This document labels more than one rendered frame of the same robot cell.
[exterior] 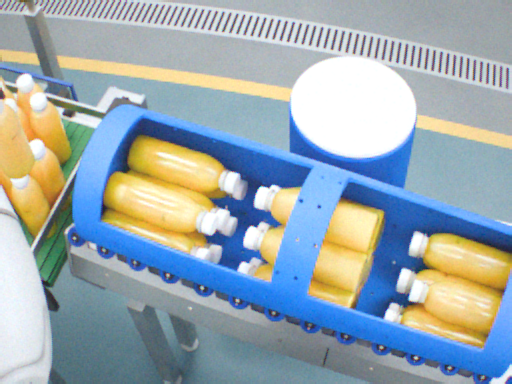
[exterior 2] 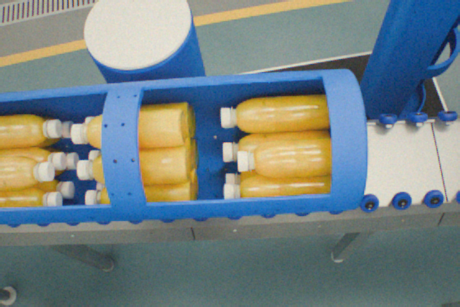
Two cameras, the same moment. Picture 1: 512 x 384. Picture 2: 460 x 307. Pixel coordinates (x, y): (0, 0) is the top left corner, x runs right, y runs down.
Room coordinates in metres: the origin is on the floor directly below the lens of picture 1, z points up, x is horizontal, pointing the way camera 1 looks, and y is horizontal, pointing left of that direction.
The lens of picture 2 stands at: (0.28, -0.16, 1.96)
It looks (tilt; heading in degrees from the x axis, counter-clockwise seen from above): 68 degrees down; 341
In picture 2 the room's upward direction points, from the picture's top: 10 degrees counter-clockwise
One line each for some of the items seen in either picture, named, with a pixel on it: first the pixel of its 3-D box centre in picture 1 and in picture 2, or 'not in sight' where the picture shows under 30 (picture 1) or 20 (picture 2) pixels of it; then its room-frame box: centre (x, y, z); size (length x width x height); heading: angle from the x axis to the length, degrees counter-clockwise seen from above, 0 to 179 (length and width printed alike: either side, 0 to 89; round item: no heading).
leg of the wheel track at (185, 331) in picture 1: (176, 304); not in sight; (0.96, 0.24, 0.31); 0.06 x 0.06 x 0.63; 64
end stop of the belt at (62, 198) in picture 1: (69, 187); not in sight; (0.96, 0.40, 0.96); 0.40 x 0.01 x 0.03; 154
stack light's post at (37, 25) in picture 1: (72, 134); not in sight; (1.42, 0.51, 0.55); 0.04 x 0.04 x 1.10; 64
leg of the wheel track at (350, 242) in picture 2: not in sight; (351, 241); (0.40, -0.58, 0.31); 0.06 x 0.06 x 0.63; 64
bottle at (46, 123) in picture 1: (48, 129); not in sight; (1.10, 0.45, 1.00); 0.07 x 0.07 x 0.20
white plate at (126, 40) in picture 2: (354, 104); (136, 23); (1.06, -0.24, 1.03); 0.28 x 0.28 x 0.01
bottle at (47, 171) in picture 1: (47, 176); not in sight; (0.97, 0.45, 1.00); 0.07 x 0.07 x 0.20
